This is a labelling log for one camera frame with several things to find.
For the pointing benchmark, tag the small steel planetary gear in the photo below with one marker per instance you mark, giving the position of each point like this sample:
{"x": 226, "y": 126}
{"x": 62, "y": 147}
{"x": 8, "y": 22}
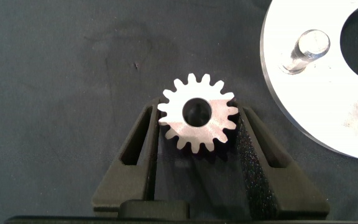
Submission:
{"x": 175, "y": 114}

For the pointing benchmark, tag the round white carrier plate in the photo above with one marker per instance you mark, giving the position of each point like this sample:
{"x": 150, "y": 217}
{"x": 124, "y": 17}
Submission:
{"x": 322, "y": 99}

